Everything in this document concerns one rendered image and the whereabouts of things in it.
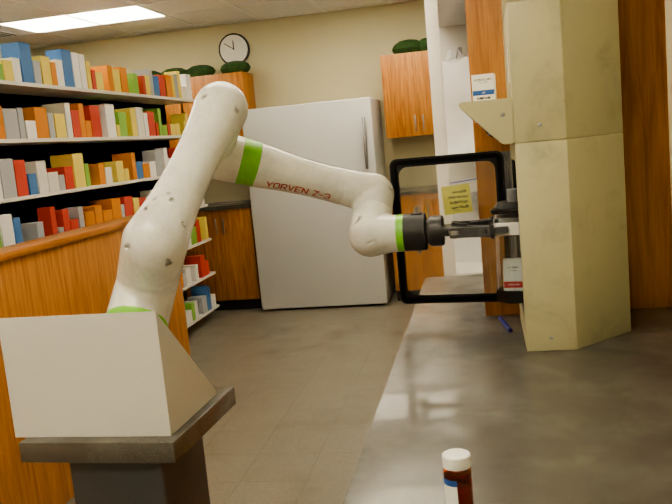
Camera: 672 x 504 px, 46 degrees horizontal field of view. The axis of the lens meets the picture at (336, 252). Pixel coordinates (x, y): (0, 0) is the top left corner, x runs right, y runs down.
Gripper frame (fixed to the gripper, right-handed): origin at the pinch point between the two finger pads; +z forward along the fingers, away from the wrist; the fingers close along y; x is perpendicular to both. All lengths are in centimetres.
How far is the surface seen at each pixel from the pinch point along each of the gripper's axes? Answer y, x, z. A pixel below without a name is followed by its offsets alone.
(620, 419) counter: -58, 27, 15
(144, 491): -59, 39, -73
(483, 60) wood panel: 23.0, -41.2, -4.7
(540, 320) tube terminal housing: -14.3, 20.0, 4.7
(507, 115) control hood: -14.1, -26.1, 0.0
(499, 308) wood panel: 22.5, 25.5, -4.5
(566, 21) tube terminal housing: -12.4, -44.7, 13.4
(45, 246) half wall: 109, 10, -194
